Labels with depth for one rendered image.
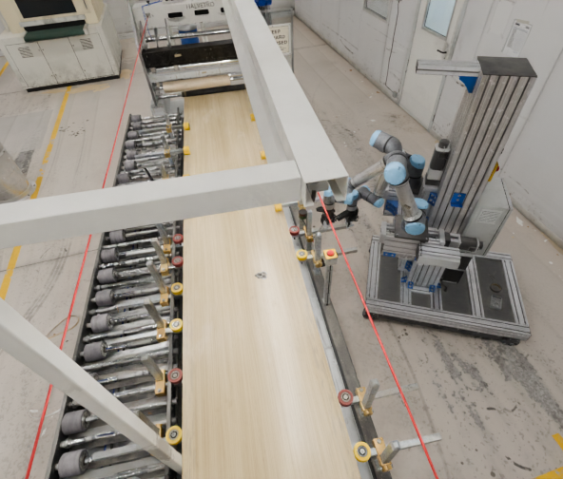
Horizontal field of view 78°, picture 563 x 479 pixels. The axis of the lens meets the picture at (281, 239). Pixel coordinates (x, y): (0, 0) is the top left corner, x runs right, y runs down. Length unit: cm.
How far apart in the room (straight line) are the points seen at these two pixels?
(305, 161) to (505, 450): 282
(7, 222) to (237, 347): 166
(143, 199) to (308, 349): 166
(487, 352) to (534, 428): 58
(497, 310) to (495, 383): 58
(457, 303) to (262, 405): 198
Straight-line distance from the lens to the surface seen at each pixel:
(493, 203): 265
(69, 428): 234
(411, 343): 324
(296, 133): 65
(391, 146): 244
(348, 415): 227
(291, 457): 192
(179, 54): 456
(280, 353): 208
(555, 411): 345
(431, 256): 256
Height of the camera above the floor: 279
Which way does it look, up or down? 47 degrees down
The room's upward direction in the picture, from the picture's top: 4 degrees counter-clockwise
